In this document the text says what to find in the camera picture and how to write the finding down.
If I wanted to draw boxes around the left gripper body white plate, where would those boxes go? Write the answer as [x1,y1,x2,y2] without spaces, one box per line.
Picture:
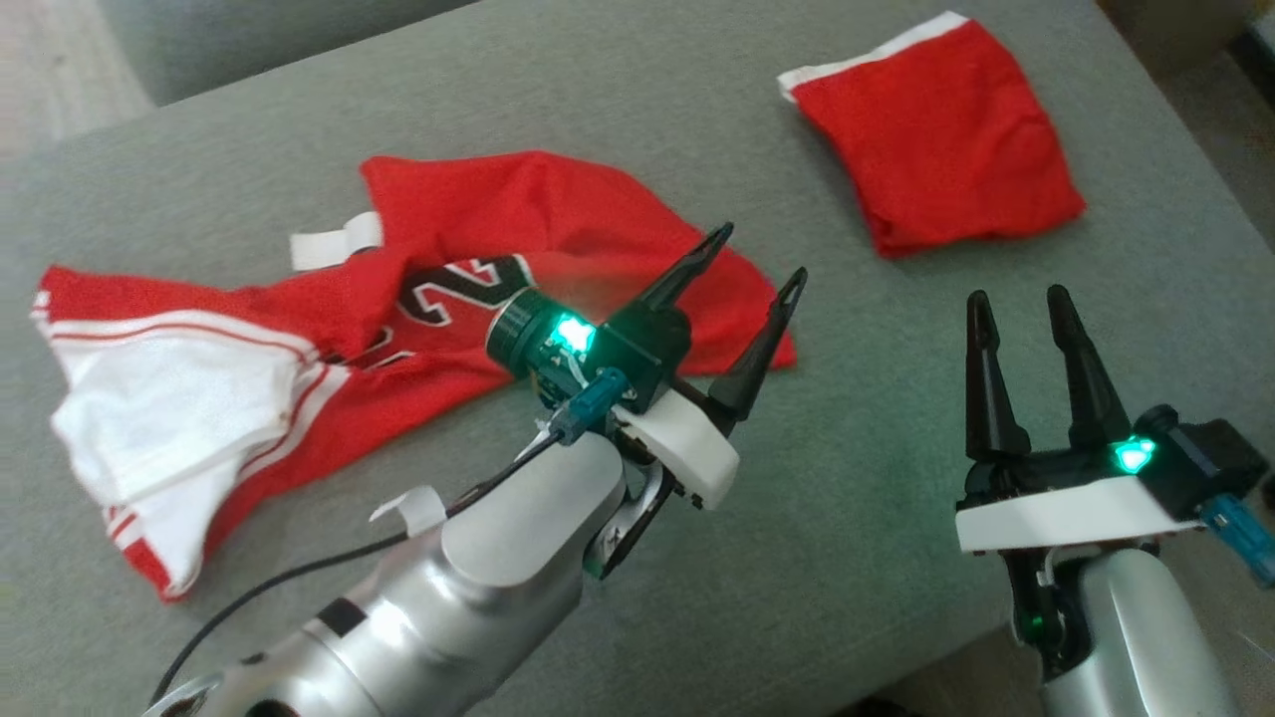
[485,289,740,579]

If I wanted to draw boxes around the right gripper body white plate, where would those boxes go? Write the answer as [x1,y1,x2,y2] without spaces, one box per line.
[954,438,1206,670]

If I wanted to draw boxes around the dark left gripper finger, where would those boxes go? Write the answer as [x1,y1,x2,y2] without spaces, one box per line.
[705,266,810,434]
[637,222,735,330]

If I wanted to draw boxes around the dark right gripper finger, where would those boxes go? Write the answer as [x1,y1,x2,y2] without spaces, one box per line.
[964,291,1032,464]
[1046,284,1134,451]

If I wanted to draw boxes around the red basketball jersey white trim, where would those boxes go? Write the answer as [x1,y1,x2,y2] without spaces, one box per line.
[30,149,798,603]

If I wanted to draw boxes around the red basketball shorts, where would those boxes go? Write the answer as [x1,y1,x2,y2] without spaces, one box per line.
[777,10,1087,260]

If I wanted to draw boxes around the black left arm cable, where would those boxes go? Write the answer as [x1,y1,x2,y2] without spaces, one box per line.
[147,366,631,708]

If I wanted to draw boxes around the right arm cable blue plug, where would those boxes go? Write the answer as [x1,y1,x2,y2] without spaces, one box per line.
[1200,495,1275,589]

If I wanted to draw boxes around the white cable clip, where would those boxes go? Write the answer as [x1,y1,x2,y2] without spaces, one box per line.
[369,485,449,534]

